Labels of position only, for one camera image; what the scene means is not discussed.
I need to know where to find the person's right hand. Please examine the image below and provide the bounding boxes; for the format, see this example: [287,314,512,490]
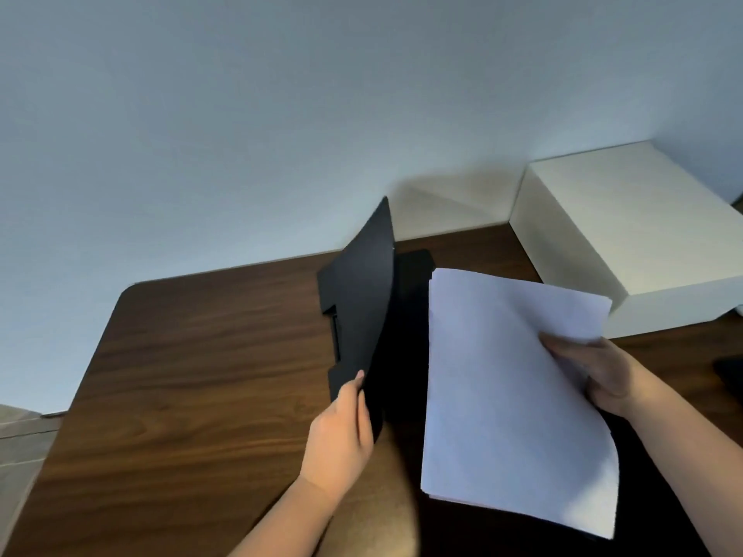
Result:
[539,333,657,419]

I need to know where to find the person's left hand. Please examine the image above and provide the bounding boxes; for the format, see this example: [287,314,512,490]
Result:
[298,370,375,502]

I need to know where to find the stack of white paper sheets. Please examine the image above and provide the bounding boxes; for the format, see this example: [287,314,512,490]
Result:
[419,268,621,540]

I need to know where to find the black folder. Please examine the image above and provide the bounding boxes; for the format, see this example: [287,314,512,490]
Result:
[316,196,697,557]

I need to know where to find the person's right forearm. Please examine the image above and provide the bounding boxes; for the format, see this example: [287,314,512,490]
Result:
[622,377,743,557]

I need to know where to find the black object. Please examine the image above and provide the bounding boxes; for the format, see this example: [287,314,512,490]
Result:
[713,356,743,395]

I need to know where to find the person's left forearm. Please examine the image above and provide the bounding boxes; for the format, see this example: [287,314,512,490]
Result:
[228,477,344,557]

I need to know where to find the white cardboard box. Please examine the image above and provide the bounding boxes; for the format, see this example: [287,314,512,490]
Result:
[509,140,743,340]

